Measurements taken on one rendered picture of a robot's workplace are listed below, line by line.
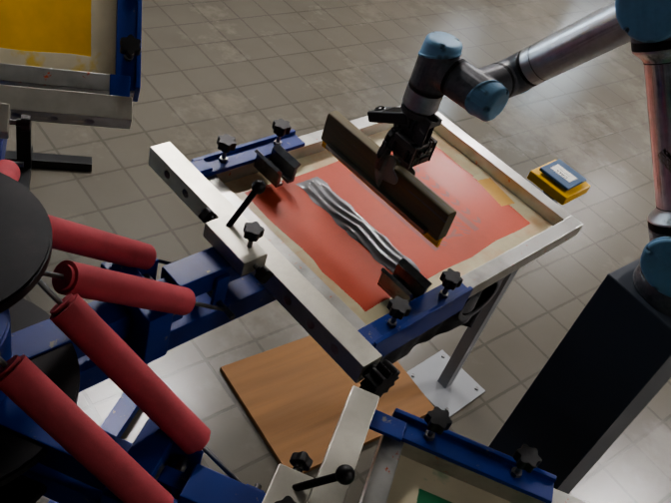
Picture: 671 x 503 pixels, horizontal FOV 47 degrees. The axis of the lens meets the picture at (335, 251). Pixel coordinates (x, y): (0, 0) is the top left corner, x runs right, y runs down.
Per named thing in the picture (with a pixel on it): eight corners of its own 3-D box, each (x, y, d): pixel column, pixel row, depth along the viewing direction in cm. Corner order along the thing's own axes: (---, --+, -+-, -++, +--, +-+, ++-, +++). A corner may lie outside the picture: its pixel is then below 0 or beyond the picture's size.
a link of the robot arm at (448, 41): (451, 54, 143) (416, 32, 147) (431, 105, 150) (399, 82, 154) (475, 46, 148) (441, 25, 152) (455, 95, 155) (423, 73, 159)
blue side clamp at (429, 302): (445, 295, 172) (456, 273, 167) (461, 310, 169) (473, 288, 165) (348, 349, 153) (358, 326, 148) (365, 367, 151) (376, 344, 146)
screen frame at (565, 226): (417, 110, 224) (421, 99, 222) (576, 235, 199) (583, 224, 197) (189, 182, 175) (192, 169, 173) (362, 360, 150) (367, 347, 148)
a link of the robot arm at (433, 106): (400, 82, 154) (426, 74, 159) (393, 101, 157) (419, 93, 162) (426, 102, 151) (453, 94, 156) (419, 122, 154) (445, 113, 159)
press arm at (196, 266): (233, 254, 156) (237, 237, 153) (251, 273, 154) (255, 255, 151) (158, 284, 146) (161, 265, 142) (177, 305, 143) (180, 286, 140)
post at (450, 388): (441, 350, 291) (552, 145, 228) (484, 391, 282) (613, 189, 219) (402, 375, 277) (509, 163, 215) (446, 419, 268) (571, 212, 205)
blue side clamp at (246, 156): (287, 151, 195) (293, 128, 191) (300, 163, 193) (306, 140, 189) (187, 183, 177) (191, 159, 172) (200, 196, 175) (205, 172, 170)
